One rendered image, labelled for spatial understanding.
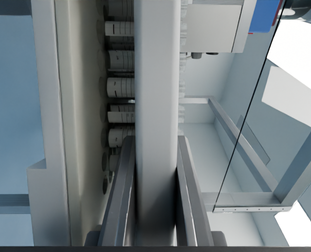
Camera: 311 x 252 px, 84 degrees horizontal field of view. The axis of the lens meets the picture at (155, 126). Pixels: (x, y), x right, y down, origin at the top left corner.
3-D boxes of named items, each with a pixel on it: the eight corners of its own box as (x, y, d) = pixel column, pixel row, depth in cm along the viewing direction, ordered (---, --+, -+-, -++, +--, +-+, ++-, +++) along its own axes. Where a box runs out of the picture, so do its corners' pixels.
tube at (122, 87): (76, 78, 12) (182, 80, 12) (77, 97, 12) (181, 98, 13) (68, 75, 11) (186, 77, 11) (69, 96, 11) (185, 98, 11)
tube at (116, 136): (79, 127, 13) (181, 128, 13) (80, 144, 13) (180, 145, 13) (71, 130, 11) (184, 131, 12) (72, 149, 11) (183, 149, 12)
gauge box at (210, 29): (156, 52, 45) (231, 53, 46) (157, 3, 39) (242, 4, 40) (155, 41, 63) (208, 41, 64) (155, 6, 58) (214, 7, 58)
